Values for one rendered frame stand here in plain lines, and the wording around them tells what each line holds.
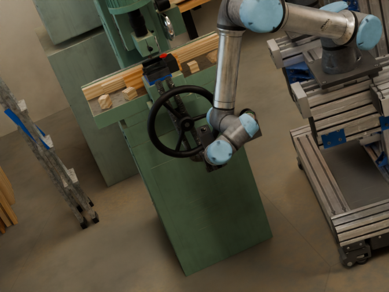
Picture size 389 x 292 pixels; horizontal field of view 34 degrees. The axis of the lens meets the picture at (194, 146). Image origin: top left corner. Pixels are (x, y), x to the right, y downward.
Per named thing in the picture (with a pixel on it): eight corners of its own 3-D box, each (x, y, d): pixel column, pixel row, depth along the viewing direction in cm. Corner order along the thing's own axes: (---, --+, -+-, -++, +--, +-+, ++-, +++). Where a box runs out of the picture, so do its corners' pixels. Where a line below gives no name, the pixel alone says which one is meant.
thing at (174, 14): (167, 39, 271) (158, 14, 265) (164, 35, 277) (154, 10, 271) (187, 31, 272) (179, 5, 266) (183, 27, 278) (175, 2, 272)
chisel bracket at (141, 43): (144, 61, 251) (136, 42, 247) (137, 51, 263) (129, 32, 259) (161, 54, 252) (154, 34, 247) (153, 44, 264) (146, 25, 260)
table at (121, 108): (102, 139, 237) (95, 126, 234) (91, 110, 263) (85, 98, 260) (248, 77, 243) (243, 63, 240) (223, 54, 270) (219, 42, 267)
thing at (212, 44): (105, 95, 256) (101, 86, 254) (104, 93, 258) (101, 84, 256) (238, 39, 263) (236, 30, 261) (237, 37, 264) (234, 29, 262)
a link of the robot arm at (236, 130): (235, 105, 211) (212, 128, 210) (253, 115, 202) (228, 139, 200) (247, 121, 215) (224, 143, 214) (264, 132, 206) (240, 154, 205)
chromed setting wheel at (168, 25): (172, 45, 264) (162, 18, 258) (165, 37, 275) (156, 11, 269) (179, 42, 264) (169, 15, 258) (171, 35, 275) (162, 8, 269)
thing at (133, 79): (129, 92, 251) (123, 76, 248) (128, 91, 253) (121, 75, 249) (182, 70, 253) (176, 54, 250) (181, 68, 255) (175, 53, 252)
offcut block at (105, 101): (109, 108, 244) (105, 98, 242) (101, 109, 245) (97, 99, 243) (112, 103, 247) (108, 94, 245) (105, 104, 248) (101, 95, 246)
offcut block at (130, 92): (132, 94, 249) (129, 86, 247) (138, 95, 246) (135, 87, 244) (124, 99, 247) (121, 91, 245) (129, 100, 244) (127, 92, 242)
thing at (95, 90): (87, 101, 257) (82, 90, 255) (86, 99, 259) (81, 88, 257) (220, 44, 264) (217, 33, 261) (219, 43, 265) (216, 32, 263)
